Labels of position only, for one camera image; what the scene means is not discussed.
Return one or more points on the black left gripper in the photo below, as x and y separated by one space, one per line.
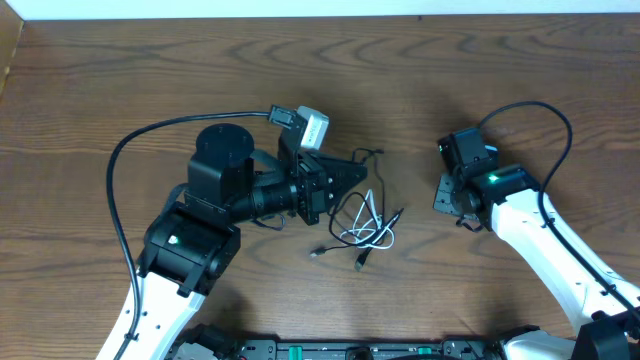
310 190

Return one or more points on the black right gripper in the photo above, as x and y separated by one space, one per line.
445 198

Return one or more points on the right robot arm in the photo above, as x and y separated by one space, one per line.
600 304

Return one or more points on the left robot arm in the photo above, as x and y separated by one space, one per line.
195 237

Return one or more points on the cardboard panel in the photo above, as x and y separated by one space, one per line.
11 25

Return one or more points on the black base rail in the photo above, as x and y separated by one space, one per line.
452 348

